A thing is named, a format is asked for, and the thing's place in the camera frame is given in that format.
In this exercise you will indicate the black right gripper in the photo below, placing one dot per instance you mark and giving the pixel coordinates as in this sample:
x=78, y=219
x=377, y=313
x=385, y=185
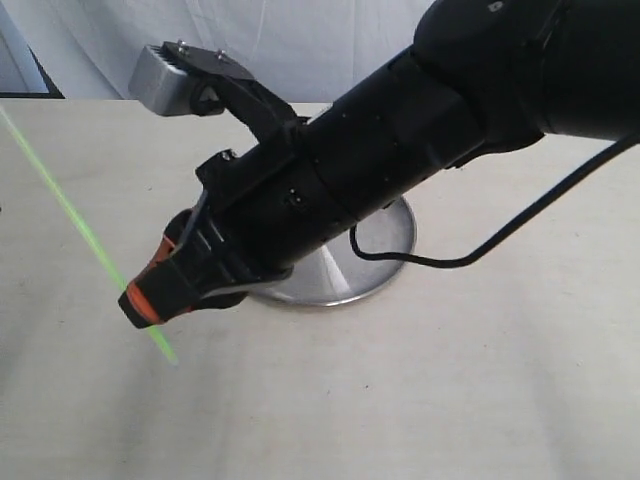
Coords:
x=262, y=212

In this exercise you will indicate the green translucent straw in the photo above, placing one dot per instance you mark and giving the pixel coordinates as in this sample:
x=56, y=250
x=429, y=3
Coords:
x=74, y=216

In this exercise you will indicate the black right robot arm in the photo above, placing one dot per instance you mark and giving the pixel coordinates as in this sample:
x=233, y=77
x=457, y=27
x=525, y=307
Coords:
x=480, y=77

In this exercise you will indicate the round metal stand base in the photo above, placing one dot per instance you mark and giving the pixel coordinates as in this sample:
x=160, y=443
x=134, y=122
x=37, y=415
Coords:
x=333, y=275

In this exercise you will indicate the white fabric backdrop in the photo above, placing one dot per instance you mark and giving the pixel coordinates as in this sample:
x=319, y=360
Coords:
x=304, y=51

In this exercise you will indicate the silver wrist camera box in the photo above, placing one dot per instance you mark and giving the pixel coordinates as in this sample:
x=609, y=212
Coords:
x=160, y=85

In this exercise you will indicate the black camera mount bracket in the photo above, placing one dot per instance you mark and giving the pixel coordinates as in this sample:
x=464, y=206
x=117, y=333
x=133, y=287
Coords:
x=215, y=83

